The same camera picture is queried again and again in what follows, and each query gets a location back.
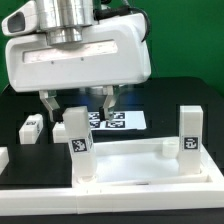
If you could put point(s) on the white block left edge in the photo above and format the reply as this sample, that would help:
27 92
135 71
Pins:
4 158

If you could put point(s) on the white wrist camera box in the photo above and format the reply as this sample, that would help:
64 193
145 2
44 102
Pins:
23 21

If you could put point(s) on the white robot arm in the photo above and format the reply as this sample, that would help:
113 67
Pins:
63 21

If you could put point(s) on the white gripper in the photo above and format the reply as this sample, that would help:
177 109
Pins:
112 52

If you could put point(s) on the white L-shaped fence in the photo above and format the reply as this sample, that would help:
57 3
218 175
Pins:
79 200

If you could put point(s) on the white desk top tray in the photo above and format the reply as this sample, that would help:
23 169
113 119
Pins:
146 162

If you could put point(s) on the fiducial marker sheet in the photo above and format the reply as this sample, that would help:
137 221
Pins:
123 120

